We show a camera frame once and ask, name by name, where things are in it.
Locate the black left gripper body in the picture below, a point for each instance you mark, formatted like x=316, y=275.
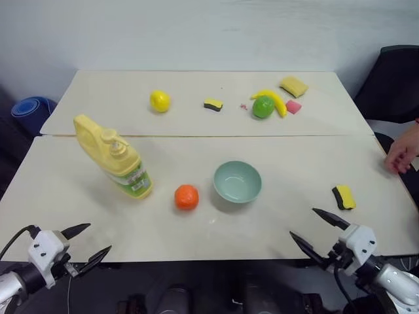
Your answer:
x=67, y=266

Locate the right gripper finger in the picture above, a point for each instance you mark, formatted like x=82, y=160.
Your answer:
x=334, y=220
x=309, y=250

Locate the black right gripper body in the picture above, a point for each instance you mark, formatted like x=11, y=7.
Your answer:
x=337, y=260

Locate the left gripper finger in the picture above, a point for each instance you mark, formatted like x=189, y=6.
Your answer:
x=77, y=230
x=96, y=257

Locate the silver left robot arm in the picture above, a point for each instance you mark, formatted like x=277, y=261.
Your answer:
x=10, y=284

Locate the yellow detergent bottle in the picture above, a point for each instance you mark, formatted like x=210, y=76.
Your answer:
x=113, y=155

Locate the pale teal bowl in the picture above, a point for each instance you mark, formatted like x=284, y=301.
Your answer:
x=238, y=183

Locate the person bare hand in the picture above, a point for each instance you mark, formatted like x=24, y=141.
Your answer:
x=402, y=150

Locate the large yellow black sponge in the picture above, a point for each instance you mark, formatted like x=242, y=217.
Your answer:
x=344, y=197

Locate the dark rounded shape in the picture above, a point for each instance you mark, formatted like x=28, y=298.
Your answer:
x=175, y=299

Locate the orange fruit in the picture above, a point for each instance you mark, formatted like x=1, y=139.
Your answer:
x=186, y=197

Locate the pink sponge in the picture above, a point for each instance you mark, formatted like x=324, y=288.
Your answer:
x=293, y=106

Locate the blue rolled mat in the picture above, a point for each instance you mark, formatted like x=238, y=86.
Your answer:
x=31, y=108

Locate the yellow banana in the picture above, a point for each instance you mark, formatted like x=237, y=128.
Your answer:
x=278, y=99

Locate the green apple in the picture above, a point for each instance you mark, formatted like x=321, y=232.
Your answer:
x=262, y=107

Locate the yellow scouring cloth pad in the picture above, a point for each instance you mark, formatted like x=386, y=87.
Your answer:
x=293, y=86

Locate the black office chair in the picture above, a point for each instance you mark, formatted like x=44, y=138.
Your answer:
x=389, y=88

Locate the yellow lemon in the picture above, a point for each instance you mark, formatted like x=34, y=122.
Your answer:
x=159, y=101

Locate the small yellow black sponge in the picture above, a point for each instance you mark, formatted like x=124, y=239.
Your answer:
x=213, y=104

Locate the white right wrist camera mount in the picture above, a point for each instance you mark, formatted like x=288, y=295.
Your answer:
x=358, y=243

